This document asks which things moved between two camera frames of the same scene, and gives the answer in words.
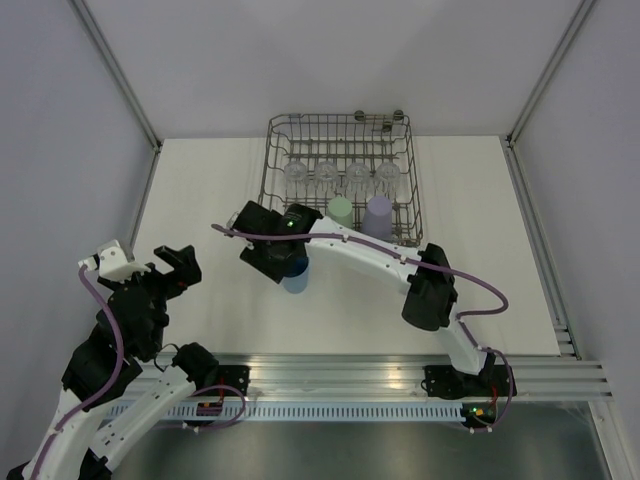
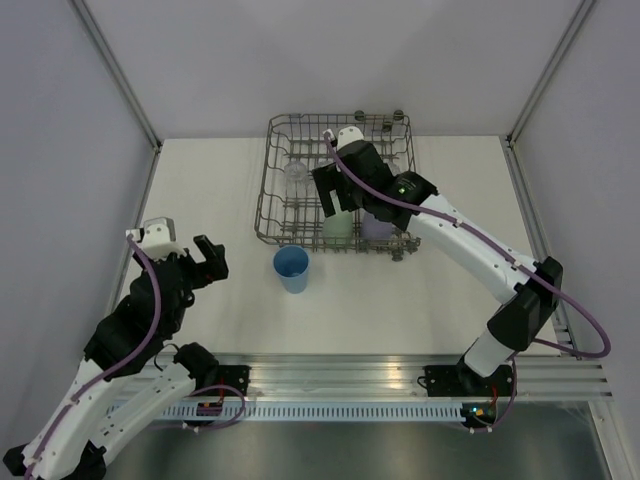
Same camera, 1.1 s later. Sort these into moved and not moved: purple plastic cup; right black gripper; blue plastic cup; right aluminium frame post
Moved: right black gripper
Not moved: purple plastic cup; right aluminium frame post; blue plastic cup
